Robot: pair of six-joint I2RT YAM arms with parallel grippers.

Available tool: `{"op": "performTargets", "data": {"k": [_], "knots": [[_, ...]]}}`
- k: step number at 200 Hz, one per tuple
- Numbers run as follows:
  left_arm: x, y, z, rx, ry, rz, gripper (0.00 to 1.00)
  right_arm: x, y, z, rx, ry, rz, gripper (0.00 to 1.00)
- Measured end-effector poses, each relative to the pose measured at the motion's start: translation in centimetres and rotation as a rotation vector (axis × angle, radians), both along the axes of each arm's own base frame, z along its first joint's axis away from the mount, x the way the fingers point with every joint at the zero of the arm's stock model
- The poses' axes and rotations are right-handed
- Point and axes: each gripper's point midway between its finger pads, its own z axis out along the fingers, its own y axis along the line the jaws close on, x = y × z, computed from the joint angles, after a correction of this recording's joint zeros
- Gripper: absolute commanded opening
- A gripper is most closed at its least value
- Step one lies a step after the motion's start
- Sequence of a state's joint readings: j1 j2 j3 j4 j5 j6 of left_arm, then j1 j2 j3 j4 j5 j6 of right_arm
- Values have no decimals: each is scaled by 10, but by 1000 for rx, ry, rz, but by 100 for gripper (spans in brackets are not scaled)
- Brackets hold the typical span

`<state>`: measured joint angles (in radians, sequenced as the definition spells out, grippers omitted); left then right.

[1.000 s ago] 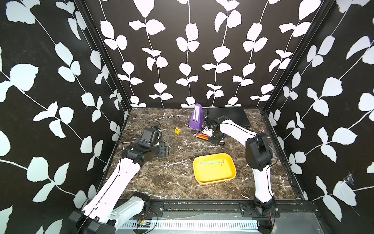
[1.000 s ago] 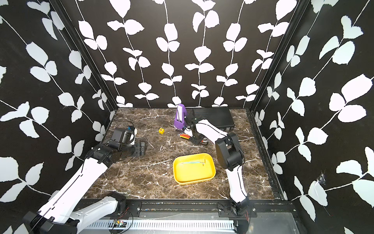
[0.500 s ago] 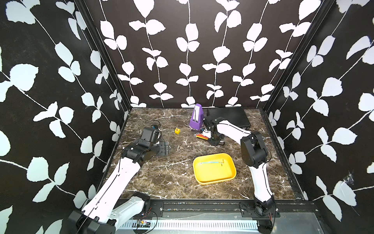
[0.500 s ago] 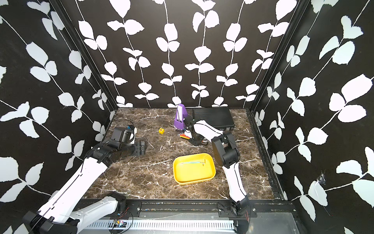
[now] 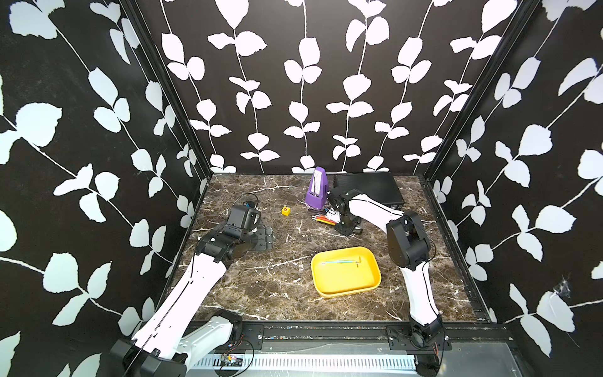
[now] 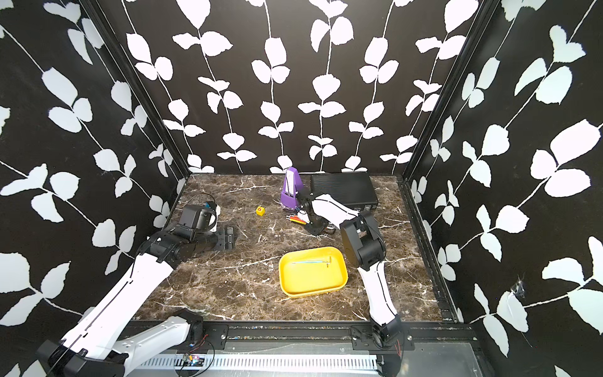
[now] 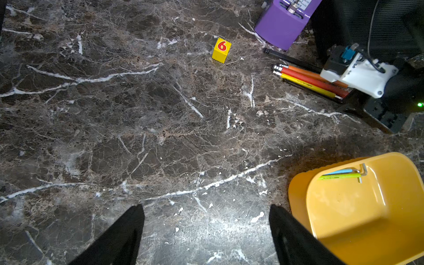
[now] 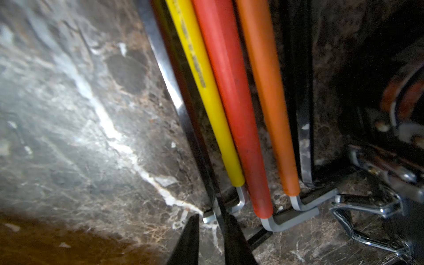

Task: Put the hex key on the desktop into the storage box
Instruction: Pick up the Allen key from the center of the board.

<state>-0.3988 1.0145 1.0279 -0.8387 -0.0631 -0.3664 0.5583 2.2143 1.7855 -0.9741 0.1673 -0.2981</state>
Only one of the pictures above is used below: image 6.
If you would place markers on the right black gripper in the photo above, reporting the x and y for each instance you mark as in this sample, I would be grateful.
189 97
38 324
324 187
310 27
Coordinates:
314 231

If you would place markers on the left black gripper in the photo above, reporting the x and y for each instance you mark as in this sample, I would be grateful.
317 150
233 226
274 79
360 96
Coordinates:
224 234

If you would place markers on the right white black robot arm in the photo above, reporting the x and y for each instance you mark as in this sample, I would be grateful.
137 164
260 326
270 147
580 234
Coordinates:
365 249

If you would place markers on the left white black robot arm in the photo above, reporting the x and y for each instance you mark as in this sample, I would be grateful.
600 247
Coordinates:
93 347

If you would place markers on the yellow plastic storage tray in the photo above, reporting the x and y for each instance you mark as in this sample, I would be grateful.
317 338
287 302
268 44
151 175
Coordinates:
299 281

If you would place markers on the small yellow cube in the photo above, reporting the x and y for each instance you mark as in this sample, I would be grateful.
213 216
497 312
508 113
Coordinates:
260 210

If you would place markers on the purple metronome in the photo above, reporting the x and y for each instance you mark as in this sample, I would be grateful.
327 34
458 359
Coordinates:
291 186

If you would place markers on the black ribbed metal case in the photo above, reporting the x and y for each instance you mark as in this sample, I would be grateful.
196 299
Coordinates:
354 190

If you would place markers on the white perforated strip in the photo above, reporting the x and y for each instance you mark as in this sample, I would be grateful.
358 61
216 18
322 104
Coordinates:
197 362

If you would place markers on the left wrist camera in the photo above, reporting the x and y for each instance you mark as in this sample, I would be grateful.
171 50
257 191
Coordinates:
202 217

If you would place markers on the black mounting rail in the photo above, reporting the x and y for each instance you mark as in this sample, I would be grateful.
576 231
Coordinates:
359 334

